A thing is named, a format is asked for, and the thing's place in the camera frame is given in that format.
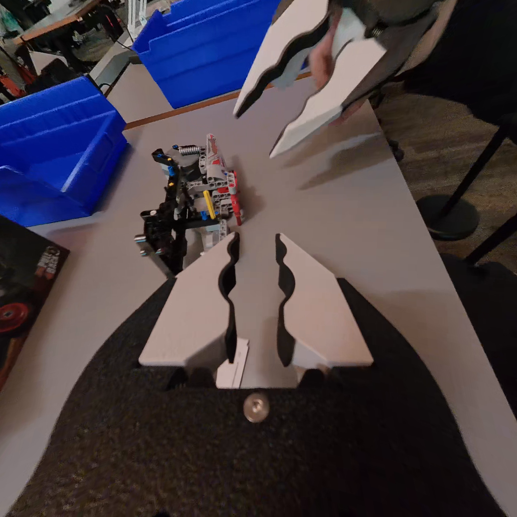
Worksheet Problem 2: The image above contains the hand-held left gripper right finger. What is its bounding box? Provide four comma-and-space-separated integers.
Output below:
275, 233, 375, 369

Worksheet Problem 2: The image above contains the brick-built toy vehicle chassis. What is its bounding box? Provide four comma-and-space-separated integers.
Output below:
134, 133, 245, 279

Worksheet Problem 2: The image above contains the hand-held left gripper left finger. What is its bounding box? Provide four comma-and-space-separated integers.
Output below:
138, 232, 241, 369

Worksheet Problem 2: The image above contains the white desktop stand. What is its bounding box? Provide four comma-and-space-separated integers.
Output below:
126, 0, 149, 41

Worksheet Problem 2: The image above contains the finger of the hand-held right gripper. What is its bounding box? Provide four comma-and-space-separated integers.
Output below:
269, 37, 387, 159
233, 0, 338, 120

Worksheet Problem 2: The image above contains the black printed toy box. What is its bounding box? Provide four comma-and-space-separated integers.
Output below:
0, 216, 70, 392

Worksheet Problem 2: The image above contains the wooden-top table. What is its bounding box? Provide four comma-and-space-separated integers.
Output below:
12, 0, 106, 45

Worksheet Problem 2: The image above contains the black round-base floor stand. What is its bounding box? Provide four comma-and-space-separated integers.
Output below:
416, 123, 515, 242

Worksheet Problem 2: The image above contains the blue plastic storage bin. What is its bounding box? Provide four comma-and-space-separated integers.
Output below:
0, 76, 131, 228
132, 0, 312, 110

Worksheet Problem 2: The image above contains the person's right hand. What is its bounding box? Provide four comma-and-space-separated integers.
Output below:
308, 16, 338, 91

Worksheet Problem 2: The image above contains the grey desk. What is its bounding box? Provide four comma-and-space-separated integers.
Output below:
0, 75, 517, 517

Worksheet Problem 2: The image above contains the black metal pole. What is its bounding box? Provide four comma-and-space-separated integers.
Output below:
464, 214, 517, 267

